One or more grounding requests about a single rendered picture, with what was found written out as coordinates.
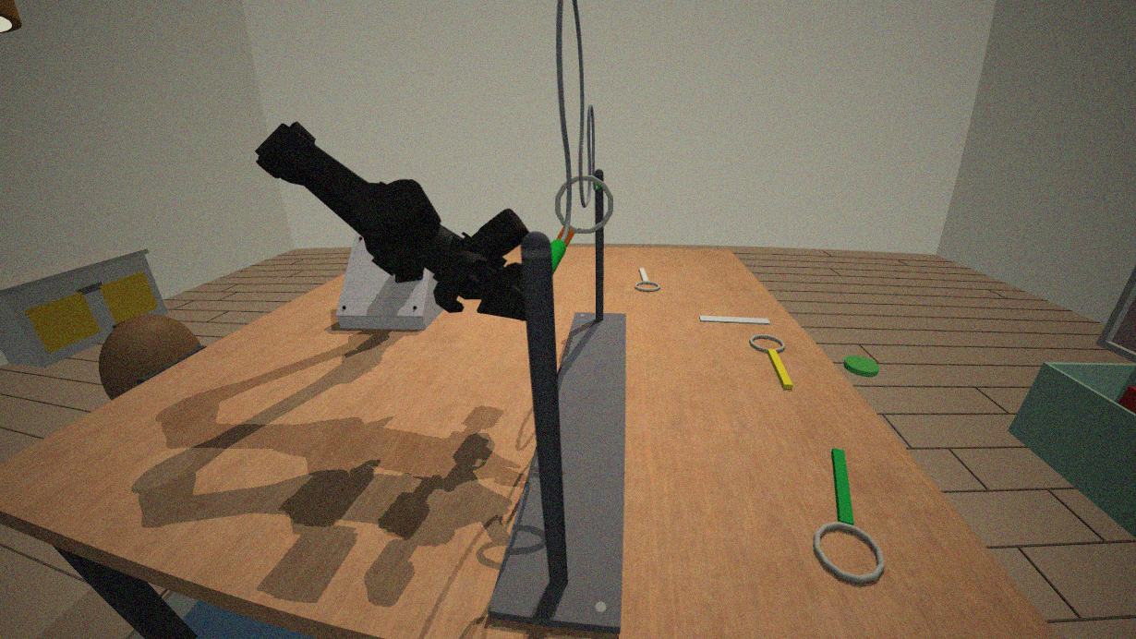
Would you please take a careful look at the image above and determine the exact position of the grey ring with orange handle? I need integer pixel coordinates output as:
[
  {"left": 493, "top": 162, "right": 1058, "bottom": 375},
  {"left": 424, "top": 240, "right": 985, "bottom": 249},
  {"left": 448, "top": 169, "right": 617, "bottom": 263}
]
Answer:
[{"left": 556, "top": 175, "right": 613, "bottom": 247}]

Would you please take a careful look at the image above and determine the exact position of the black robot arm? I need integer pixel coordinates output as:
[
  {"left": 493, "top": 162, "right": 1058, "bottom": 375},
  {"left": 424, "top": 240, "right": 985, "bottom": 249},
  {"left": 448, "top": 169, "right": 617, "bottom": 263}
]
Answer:
[{"left": 254, "top": 122, "right": 529, "bottom": 283}]

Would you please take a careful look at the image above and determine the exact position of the white flat bar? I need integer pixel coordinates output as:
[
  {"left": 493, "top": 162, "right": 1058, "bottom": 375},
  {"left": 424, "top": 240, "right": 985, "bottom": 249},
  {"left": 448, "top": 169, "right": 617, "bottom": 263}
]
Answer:
[{"left": 699, "top": 316, "right": 770, "bottom": 325}]

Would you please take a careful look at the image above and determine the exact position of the cream loop with flat handle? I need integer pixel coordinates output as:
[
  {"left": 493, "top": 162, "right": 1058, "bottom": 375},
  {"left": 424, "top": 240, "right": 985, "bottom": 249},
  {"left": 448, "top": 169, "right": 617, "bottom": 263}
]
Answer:
[{"left": 634, "top": 269, "right": 660, "bottom": 291}]

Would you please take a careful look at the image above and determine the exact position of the grey ring with green handle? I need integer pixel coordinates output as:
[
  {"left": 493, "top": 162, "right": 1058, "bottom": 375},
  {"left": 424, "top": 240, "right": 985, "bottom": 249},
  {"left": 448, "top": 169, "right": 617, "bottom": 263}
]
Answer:
[{"left": 815, "top": 448, "right": 885, "bottom": 583}]

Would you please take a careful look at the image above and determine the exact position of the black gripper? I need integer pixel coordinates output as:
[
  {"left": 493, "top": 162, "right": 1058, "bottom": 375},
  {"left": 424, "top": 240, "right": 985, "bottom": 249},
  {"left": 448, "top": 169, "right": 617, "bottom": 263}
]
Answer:
[{"left": 431, "top": 235, "right": 526, "bottom": 321}]

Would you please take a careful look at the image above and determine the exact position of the yellow handle with grey loop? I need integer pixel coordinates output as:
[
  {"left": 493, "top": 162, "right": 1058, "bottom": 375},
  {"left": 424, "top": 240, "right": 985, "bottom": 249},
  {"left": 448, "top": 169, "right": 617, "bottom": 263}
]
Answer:
[{"left": 749, "top": 334, "right": 793, "bottom": 389}]

